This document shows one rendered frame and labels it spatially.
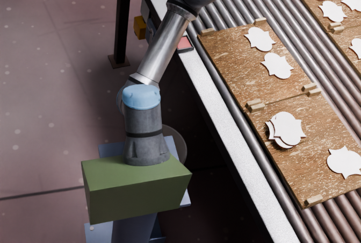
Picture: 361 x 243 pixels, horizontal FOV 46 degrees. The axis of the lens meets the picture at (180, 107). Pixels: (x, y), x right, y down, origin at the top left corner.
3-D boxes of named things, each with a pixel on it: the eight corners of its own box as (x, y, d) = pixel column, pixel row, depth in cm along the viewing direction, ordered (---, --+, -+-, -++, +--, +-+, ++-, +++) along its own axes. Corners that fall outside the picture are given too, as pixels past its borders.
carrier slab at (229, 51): (243, 113, 162) (244, 110, 161) (196, 37, 182) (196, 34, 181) (315, 91, 175) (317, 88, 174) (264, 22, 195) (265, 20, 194)
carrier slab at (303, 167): (301, 210, 142) (303, 208, 141) (244, 113, 162) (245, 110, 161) (380, 179, 155) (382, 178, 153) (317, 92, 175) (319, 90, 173)
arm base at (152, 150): (124, 169, 129) (122, 136, 128) (121, 155, 144) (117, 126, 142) (174, 162, 132) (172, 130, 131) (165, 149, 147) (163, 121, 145)
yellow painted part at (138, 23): (138, 40, 217) (142, 4, 199) (132, 28, 222) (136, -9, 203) (153, 37, 220) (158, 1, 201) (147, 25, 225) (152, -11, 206)
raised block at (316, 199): (305, 207, 141) (309, 204, 139) (303, 202, 142) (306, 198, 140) (320, 201, 143) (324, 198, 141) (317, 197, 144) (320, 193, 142)
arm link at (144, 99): (128, 135, 129) (123, 91, 127) (121, 126, 142) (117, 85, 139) (166, 130, 132) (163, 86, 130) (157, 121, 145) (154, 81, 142)
